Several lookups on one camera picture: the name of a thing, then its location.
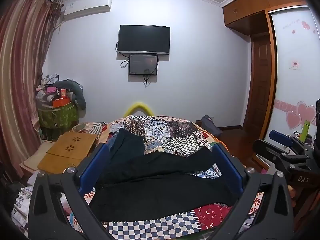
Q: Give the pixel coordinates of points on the white air conditioner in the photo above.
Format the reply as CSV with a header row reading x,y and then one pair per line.
x,y
86,7

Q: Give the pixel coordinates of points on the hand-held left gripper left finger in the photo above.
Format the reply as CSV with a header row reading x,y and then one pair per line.
x,y
93,166

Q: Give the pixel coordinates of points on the striped red curtain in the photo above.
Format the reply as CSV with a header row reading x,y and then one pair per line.
x,y
20,67

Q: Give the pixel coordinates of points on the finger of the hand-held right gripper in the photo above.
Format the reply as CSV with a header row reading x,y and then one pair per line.
x,y
271,152
281,137

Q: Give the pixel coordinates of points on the black wall television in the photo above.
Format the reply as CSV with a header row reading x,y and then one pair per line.
x,y
144,39

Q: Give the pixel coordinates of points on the pile of white boxes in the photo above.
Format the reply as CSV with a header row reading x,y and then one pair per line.
x,y
21,205

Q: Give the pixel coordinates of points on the black pants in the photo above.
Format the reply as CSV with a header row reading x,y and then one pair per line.
x,y
160,180

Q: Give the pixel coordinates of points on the folded dark teal pants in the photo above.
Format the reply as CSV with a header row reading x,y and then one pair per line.
x,y
126,142

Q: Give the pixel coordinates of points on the green bottle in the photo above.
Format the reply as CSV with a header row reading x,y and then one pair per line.
x,y
304,131

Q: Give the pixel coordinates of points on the orange box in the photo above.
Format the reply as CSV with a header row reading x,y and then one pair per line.
x,y
60,102

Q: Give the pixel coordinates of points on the dark bag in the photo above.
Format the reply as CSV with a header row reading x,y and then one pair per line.
x,y
211,125

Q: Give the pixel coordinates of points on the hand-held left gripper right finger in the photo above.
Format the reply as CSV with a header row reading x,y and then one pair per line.
x,y
230,166

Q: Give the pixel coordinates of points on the wooden lap desk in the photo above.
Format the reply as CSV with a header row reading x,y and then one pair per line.
x,y
67,150

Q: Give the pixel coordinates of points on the wooden wardrobe with heart stickers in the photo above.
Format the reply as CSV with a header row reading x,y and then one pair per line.
x,y
292,55

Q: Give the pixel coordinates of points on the grey plush pillow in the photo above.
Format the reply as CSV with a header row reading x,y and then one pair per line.
x,y
75,90

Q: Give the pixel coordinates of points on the small black wall monitor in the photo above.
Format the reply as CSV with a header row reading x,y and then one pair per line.
x,y
143,64

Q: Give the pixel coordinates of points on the green patterned storage box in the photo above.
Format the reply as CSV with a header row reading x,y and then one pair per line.
x,y
57,116

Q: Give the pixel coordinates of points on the yellow curved tube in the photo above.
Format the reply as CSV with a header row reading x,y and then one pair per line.
x,y
139,108

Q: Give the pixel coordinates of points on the patchwork printed blanket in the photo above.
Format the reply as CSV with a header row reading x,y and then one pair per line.
x,y
172,132

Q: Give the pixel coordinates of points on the blue folded cloth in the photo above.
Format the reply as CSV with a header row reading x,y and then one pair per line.
x,y
113,142

